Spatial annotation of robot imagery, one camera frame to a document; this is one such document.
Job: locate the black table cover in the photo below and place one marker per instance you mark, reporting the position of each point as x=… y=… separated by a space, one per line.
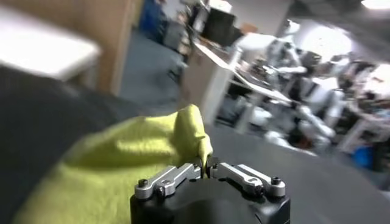
x=304 y=182

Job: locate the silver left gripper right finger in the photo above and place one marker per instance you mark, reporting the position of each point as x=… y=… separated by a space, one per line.
x=246 y=179

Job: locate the wooden partition screen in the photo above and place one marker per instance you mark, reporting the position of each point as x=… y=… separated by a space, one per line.
x=100 y=36

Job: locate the black monitor panel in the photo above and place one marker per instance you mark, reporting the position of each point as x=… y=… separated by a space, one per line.
x=221 y=27

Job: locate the white humanoid robot with base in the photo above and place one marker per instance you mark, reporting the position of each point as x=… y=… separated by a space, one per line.
x=320 y=97

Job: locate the white adjustable side desk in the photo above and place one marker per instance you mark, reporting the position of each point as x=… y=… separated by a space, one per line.
x=259 y=88

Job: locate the tall white cardboard box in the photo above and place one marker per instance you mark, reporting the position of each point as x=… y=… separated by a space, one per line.
x=207 y=88

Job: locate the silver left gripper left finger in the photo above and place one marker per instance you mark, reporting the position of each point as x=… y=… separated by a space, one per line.
x=170 y=179

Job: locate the white folding table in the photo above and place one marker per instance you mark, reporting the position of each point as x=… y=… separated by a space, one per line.
x=39 y=51

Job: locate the yellow-green t-shirt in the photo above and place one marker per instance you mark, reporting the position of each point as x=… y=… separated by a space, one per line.
x=122 y=152

